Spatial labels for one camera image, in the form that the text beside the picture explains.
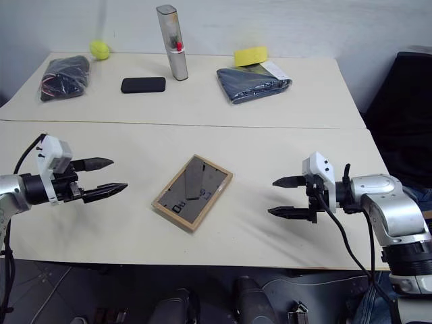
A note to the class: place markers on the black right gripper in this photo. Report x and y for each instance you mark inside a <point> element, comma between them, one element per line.
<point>316,206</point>

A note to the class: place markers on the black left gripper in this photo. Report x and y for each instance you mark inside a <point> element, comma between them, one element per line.
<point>67,187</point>

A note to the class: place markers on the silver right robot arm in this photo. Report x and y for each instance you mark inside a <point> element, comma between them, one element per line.
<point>388,202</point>

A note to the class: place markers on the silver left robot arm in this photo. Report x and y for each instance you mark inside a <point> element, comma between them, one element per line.
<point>13,192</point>

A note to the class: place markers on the black oblong case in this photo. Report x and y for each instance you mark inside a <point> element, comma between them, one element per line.
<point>143,85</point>

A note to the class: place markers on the black items in plastic bag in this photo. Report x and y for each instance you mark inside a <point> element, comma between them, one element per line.
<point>65,79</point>

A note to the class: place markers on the dark rounded shape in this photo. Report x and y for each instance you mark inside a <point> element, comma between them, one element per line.
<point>177,307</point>
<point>254,302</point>

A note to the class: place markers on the dark blue bagged folded cloth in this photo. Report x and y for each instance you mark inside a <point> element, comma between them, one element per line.
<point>251,84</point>

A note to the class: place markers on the yellow-green tennis ball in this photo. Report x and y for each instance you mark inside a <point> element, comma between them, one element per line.
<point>99,50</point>

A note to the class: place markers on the blue denim fabric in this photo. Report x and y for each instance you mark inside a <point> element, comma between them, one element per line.
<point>374,303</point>

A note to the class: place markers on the black chair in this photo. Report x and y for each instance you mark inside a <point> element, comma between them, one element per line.
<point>401,118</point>

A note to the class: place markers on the tall silver toothbrush case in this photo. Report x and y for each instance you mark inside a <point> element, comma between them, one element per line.
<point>177,57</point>

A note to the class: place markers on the yellow sponge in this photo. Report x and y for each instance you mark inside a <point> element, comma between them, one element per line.
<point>250,56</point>

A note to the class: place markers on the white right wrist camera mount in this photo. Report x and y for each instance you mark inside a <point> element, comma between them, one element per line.
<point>320,167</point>

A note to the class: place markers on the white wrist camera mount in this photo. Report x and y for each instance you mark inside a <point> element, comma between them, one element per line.
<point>54,152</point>
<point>320,167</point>

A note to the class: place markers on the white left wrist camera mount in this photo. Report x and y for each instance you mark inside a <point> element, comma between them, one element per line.
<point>54,152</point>

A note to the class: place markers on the wooden picture frame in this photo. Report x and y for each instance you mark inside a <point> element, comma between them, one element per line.
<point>192,194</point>

